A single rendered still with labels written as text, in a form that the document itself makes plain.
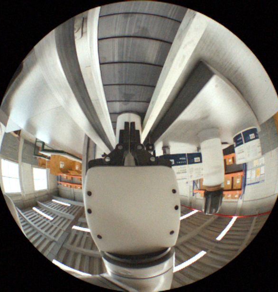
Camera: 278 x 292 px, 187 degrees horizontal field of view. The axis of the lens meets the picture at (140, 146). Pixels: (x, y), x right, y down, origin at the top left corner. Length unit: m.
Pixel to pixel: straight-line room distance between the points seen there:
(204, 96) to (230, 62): 0.12
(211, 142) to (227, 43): 0.30
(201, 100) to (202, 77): 0.05
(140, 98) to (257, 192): 4.79
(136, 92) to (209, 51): 0.16
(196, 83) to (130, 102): 0.12
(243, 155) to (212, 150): 0.24
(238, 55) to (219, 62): 0.07
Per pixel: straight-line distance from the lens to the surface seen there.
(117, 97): 0.17
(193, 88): 0.19
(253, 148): 0.52
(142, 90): 0.15
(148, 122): 0.16
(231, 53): 0.24
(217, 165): 0.32
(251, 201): 4.90
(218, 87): 0.19
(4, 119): 0.67
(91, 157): 0.35
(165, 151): 0.47
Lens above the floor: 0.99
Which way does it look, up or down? 15 degrees down
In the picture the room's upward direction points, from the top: 178 degrees clockwise
